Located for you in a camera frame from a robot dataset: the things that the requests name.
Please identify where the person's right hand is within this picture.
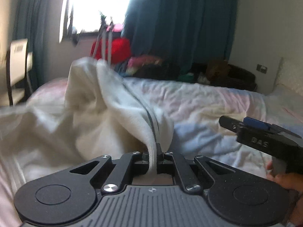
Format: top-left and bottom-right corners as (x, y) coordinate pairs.
(266, 160), (303, 193)

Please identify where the teal curtain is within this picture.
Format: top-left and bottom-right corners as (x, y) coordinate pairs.
(123, 0), (238, 76)
(13, 0), (70, 90)

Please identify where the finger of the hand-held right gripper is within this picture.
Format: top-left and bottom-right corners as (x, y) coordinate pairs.
(243, 117), (272, 131)
(219, 115), (247, 133)

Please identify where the bed with pink sheet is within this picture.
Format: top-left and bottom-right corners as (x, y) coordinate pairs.
(0, 76), (303, 227)

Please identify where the bright window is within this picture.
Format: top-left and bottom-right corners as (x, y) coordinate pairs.
(59, 0), (138, 44)

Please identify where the white padded headboard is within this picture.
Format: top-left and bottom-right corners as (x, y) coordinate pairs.
(274, 57), (303, 95)

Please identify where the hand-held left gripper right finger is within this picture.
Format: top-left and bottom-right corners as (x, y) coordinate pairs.
(157, 144), (237, 192)

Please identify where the person's right forearm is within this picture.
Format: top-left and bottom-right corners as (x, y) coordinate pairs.
(287, 190), (303, 226)

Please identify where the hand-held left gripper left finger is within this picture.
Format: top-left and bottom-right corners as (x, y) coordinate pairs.
(70, 152), (152, 193)

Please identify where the black and white chair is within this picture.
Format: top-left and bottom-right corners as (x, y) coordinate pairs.
(5, 39), (34, 106)

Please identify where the red bag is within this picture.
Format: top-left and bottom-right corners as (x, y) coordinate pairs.
(90, 37), (132, 65)

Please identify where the brown plush toy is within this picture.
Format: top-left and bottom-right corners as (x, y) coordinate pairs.
(205, 60), (230, 79)

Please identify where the white zip-up garment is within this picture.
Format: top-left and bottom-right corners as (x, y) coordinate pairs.
(0, 58), (175, 190)

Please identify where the thin black and white pole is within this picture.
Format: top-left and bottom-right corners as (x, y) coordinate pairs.
(92, 16), (106, 59)

